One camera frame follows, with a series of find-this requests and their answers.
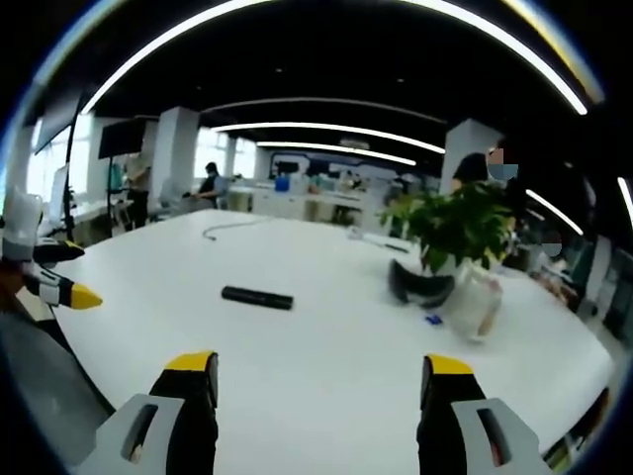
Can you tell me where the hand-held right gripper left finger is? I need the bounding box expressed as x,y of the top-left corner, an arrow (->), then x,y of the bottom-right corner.
71,350 -> 220,475

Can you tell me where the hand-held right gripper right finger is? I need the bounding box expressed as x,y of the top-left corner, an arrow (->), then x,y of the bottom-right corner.
415,353 -> 554,475

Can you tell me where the black remote control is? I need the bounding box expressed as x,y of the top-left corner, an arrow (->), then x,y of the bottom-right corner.
221,285 -> 295,312

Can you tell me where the black tripod stand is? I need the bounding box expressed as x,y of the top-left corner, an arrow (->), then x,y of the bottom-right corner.
57,91 -> 83,244

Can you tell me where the white plastic bag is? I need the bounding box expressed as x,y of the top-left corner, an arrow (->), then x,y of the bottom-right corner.
444,266 -> 504,344

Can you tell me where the black monitor on stand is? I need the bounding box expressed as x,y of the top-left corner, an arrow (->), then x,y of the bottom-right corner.
97,121 -> 147,160

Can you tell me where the black headset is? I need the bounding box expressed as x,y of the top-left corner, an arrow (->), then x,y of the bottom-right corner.
387,258 -> 455,308

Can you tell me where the green potted plant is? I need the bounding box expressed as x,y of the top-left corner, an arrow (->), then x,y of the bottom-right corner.
379,180 -> 518,293

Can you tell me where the white office desk row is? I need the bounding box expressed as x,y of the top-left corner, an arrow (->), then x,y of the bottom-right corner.
228,180 -> 397,224

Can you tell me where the grey cable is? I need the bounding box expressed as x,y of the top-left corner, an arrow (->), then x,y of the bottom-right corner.
201,220 -> 268,243

